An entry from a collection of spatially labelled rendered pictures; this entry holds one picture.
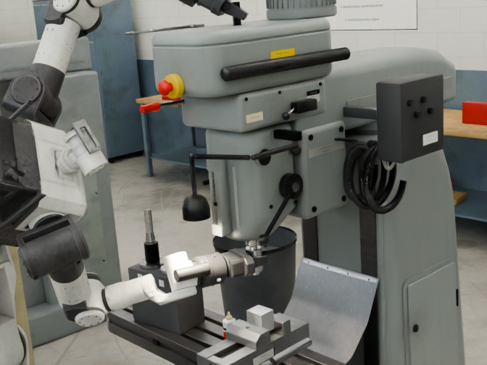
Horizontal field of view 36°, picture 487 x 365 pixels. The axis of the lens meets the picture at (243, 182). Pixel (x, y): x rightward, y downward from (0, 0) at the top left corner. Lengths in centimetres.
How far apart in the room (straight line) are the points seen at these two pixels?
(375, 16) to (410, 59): 457
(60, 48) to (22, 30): 970
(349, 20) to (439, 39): 96
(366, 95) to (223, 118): 52
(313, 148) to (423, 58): 58
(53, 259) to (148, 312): 74
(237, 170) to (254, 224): 15
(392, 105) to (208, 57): 49
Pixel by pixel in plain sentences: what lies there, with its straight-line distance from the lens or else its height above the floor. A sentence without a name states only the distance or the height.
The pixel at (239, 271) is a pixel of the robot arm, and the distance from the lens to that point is 211.
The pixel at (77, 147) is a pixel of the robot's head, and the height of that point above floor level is 163.
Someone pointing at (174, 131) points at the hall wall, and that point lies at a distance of 935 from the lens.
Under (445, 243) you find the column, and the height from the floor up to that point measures 112.
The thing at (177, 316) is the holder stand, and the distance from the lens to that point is 243.
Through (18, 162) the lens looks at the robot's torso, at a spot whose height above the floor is 162.
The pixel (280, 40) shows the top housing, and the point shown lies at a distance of 197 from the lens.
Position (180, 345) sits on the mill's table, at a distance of 240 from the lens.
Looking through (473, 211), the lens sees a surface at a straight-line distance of 597.
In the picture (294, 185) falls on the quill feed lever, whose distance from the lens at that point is 204.
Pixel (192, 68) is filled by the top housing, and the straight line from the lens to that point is 185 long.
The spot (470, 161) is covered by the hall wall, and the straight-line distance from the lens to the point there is 665.
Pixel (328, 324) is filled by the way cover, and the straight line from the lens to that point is 245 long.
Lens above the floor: 199
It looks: 14 degrees down
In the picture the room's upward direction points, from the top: 4 degrees counter-clockwise
